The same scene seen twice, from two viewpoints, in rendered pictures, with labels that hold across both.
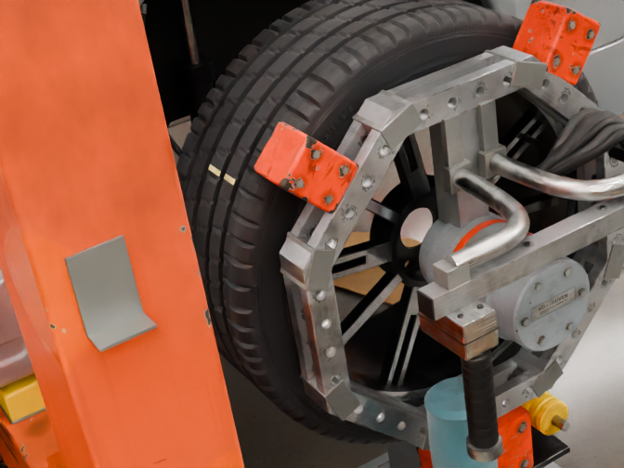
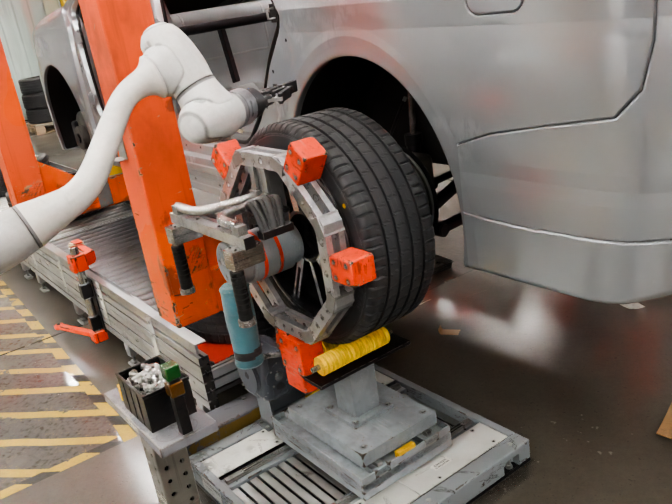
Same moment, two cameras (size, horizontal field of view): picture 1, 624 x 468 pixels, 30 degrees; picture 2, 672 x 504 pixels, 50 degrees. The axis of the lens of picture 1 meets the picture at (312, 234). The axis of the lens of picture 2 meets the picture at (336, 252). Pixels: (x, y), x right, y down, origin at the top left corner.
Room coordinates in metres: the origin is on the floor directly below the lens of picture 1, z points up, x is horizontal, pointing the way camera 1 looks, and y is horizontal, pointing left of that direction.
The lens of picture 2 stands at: (1.30, -2.14, 1.50)
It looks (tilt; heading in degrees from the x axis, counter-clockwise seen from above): 20 degrees down; 83
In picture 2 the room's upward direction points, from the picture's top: 9 degrees counter-clockwise
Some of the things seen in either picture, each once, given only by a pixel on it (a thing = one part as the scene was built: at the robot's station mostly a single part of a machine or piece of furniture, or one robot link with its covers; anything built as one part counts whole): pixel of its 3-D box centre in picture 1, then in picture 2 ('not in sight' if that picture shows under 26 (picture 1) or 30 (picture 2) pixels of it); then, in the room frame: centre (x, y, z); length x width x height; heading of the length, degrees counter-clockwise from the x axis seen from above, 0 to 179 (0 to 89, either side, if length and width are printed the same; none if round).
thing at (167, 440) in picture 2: not in sight; (157, 410); (0.94, -0.23, 0.44); 0.43 x 0.17 x 0.03; 117
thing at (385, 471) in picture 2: not in sight; (358, 430); (1.52, -0.11, 0.13); 0.50 x 0.36 x 0.10; 117
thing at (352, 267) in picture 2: not in sight; (352, 267); (1.53, -0.49, 0.85); 0.09 x 0.08 x 0.07; 117
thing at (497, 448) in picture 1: (480, 399); (182, 267); (1.10, -0.16, 0.83); 0.04 x 0.04 x 0.16
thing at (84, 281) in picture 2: not in sight; (87, 294); (0.49, 1.25, 0.30); 0.09 x 0.05 x 0.50; 117
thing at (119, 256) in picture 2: not in sight; (173, 289); (0.85, 1.53, 0.14); 2.47 x 0.85 x 0.27; 117
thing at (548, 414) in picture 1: (504, 383); (352, 350); (1.53, -0.27, 0.51); 0.29 x 0.06 x 0.06; 27
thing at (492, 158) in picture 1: (578, 140); (250, 200); (1.32, -0.35, 1.03); 0.19 x 0.18 x 0.11; 27
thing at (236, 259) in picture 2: not in sight; (244, 254); (1.28, -0.45, 0.93); 0.09 x 0.05 x 0.05; 27
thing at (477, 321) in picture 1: (457, 318); (184, 231); (1.13, -0.15, 0.93); 0.09 x 0.05 x 0.05; 27
